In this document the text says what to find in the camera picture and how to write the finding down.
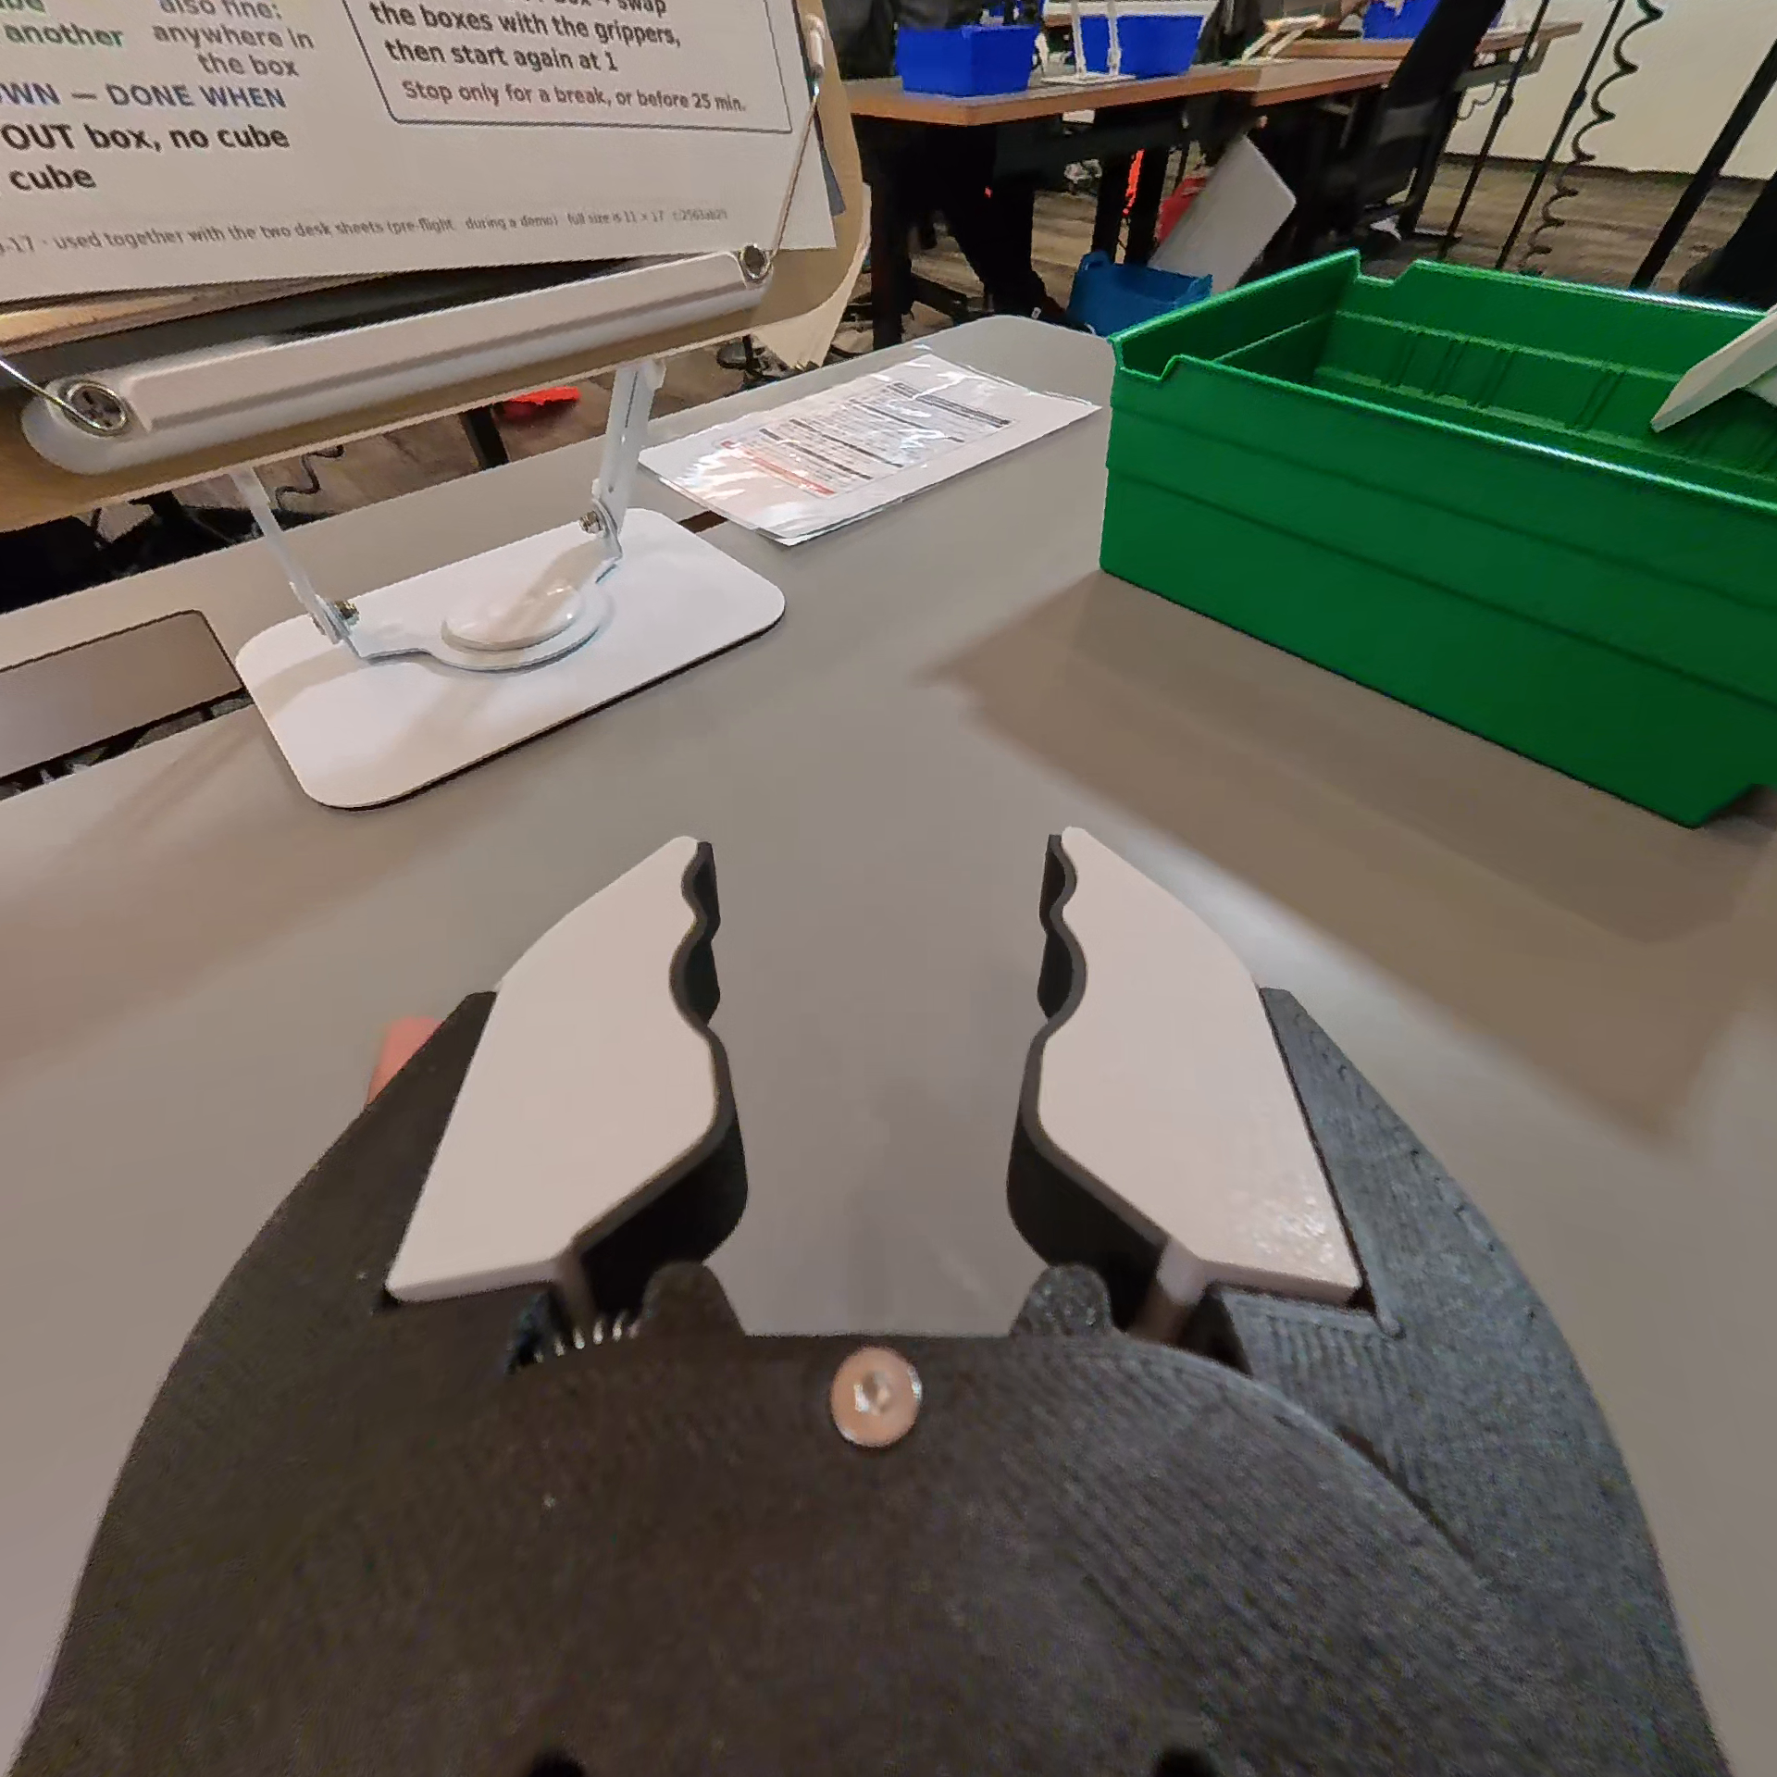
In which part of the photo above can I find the wooden stand board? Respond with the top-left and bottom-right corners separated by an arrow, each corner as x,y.
0,85 -> 869,536

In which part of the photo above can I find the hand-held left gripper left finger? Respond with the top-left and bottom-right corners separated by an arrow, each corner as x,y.
388,837 -> 747,1342

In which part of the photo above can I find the grey panel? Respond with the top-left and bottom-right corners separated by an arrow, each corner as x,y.
1147,136 -> 1295,293

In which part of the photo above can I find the grey desk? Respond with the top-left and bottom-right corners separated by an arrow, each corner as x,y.
0,318 -> 1777,1529

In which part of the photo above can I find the black coiled cable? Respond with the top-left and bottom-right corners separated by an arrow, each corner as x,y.
1542,0 -> 1664,288

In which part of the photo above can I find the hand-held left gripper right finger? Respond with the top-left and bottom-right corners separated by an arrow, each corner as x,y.
1006,829 -> 1364,1346

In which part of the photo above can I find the blue floor bin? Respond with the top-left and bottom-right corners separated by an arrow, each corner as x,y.
1073,254 -> 1213,336

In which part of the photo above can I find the long wooden background desk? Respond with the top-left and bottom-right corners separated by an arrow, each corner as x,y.
845,21 -> 1584,346

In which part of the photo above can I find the black task chair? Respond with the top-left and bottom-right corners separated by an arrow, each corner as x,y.
1339,0 -> 1509,257

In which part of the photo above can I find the green plastic bin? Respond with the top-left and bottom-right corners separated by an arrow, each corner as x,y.
1099,251 -> 1777,832

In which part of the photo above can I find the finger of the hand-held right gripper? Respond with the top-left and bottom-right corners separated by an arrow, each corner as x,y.
1650,309 -> 1777,431

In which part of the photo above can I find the background document stand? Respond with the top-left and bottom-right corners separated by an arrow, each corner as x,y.
1044,0 -> 1129,87

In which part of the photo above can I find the blue background bin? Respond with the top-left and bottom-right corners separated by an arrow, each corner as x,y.
1108,13 -> 1207,78
894,21 -> 1044,100

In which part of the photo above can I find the laminated paper sheet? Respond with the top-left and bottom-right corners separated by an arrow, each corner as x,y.
639,351 -> 1102,547

